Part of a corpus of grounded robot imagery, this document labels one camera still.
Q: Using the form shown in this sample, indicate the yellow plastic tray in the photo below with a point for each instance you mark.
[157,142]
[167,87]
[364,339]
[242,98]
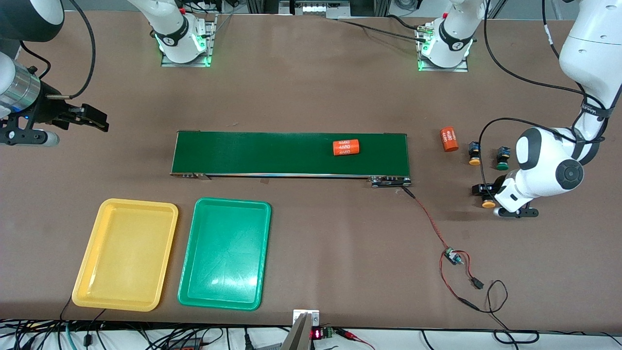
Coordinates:
[126,253]

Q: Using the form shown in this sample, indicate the red digit display module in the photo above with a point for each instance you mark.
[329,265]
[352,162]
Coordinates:
[318,334]

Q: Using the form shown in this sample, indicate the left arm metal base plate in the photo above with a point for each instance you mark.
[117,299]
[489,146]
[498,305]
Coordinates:
[444,69]

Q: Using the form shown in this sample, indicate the green conveyor belt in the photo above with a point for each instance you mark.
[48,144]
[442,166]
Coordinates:
[291,160]

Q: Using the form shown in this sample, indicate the red clip lead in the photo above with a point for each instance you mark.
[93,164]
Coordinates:
[347,334]

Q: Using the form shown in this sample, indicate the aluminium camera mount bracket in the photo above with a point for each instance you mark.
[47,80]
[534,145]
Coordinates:
[303,335]

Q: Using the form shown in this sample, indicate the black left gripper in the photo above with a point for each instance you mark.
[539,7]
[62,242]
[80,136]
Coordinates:
[497,186]

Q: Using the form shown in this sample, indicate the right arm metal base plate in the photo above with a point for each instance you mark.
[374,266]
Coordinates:
[212,48]

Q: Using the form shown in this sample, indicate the small speed controller board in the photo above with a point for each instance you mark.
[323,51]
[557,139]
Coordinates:
[452,255]

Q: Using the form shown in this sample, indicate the brown tape piece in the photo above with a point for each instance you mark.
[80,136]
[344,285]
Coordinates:
[266,182]

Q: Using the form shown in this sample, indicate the orange cylinder with white print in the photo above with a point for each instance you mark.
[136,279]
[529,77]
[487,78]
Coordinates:
[449,139]
[346,147]

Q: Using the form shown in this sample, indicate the green plastic tray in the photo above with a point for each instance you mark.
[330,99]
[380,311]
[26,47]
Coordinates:
[223,253]

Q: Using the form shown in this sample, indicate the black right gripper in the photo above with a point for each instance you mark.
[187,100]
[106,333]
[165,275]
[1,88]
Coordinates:
[50,110]

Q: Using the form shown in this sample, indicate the white background device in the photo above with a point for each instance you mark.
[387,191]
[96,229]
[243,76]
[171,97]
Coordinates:
[311,8]

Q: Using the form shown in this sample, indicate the power strip with orange switch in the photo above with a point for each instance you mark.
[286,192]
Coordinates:
[187,345]

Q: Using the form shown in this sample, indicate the yellow mushroom push button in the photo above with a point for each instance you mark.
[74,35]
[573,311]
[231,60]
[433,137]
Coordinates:
[475,154]
[488,203]

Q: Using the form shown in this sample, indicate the green mushroom push button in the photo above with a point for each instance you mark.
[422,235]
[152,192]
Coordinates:
[502,163]

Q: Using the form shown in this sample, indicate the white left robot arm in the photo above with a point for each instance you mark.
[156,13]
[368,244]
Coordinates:
[544,170]

